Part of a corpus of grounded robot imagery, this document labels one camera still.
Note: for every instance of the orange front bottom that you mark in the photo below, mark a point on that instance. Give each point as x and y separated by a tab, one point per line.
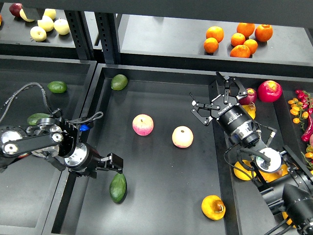
240	51

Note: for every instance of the orange top left of pile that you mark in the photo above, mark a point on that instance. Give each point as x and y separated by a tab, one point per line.
215	32

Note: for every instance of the green avocado top left tray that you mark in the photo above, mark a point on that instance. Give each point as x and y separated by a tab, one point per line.
57	87

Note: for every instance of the black left tray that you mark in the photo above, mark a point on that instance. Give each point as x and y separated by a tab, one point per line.
31	189

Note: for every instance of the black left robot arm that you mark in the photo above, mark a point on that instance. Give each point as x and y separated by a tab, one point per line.
55	139

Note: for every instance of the black perforated shelf post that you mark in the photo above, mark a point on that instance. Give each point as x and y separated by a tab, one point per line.
80	34
108	35

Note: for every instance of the yellow pear lower right bin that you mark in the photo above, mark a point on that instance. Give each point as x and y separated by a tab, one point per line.
285	216

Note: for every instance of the yellow pear middle in bin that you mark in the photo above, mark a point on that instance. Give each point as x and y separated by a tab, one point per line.
269	177

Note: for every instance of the pale yellow pear front left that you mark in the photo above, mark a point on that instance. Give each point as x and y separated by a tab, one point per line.
38	34

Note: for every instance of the orange top centre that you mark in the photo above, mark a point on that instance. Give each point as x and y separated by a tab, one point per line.
246	29

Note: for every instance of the pale yellow pear right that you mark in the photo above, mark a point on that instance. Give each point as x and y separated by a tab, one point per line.
62	26

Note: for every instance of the pale yellow pear back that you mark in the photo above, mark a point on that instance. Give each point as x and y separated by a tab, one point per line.
50	13

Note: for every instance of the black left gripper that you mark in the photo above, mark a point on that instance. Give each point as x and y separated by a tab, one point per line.
86	161

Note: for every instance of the pale yellow pear half hidden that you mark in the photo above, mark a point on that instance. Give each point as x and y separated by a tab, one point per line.
24	17

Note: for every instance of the pale yellow pear middle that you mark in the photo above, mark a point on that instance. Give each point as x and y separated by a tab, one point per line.
46	23

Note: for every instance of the yellow pear in bin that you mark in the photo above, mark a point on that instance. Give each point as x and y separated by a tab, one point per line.
242	173
284	169
269	177

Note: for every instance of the dark green avocado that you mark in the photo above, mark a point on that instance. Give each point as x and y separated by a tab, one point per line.
117	188

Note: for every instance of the black perforated shelf post left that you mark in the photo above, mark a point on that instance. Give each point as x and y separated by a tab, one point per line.
80	34

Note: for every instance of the orange small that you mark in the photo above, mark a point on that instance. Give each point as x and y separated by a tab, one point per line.
237	39
252	45

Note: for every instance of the orange cherry tomato bunch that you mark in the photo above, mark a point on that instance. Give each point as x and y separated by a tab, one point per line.
298	110

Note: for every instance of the orange left front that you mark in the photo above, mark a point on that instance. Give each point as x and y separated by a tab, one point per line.
210	45

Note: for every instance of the orange top right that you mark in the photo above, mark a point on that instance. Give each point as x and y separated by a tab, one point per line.
263	32

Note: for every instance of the yellow pear right in bin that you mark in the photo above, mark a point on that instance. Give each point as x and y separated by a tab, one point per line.
284	169

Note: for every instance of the red chili pepper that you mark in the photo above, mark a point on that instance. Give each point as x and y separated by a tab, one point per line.
309	131

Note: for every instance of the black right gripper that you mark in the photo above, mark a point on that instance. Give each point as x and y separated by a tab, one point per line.
225	109

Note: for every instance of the yellow pear left in bin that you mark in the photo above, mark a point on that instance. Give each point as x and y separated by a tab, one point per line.
242	173

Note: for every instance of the black perforated shelf post right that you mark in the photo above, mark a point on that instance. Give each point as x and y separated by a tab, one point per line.
108	35

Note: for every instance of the orange right small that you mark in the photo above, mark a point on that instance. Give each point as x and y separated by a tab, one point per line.
252	45

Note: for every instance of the orange centre small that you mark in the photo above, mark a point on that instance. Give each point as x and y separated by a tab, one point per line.
237	39

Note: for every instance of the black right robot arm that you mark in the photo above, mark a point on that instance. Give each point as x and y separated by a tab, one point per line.
282	179

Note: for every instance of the pale yellow pear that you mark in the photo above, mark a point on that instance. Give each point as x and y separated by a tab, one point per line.
50	13
62	26
46	23
38	34

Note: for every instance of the dark red apple on shelf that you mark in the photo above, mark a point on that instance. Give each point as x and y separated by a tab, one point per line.
15	9

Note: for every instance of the black centre tray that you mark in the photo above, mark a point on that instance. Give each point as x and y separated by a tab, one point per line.
166	184

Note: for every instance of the pink red apple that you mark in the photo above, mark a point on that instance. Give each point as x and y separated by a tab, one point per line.
143	124

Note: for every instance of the bright red apple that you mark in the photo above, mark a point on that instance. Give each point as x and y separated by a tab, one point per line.
269	91

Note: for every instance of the yellow pear near red apples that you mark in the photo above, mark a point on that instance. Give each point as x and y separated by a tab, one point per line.
250	109

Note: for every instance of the pale pink apple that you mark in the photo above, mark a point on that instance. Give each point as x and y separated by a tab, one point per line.
182	137

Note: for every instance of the green avocado upper cluster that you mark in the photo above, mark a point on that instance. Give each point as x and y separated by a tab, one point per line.
32	119

